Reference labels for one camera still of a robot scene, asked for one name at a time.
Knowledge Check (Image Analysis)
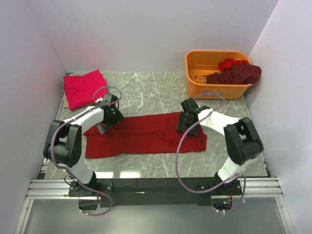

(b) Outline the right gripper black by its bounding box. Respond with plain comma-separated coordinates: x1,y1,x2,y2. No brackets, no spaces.
175,111,199,136

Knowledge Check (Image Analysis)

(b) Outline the red t shirt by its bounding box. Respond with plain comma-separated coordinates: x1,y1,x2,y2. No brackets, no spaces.
84,112,207,159

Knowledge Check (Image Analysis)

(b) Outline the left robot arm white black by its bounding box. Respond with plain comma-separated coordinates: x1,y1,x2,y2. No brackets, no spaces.
43,94,124,196

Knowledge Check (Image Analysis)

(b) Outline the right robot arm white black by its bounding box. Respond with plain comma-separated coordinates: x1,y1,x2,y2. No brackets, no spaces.
175,98,264,195

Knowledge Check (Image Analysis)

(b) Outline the folded pink t shirt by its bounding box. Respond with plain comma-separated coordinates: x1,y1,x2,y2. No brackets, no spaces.
63,70,107,111

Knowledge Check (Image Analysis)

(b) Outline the orange plastic basket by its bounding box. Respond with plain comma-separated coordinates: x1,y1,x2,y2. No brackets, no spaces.
185,50,251,100

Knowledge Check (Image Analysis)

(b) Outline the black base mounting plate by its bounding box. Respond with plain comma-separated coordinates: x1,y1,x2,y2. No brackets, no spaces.
68,177,242,210

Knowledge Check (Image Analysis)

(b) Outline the bright red cloth in basket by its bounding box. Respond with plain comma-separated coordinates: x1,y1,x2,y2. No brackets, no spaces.
218,58,249,71

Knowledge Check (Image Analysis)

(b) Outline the dark maroon t shirt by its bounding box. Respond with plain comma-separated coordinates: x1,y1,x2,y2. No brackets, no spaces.
206,63,262,85

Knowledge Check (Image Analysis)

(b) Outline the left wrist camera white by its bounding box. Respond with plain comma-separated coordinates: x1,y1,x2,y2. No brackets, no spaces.
92,97,103,105

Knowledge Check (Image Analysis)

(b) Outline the aluminium rail frame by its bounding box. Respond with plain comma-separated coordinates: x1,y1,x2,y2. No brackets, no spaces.
25,177,283,200

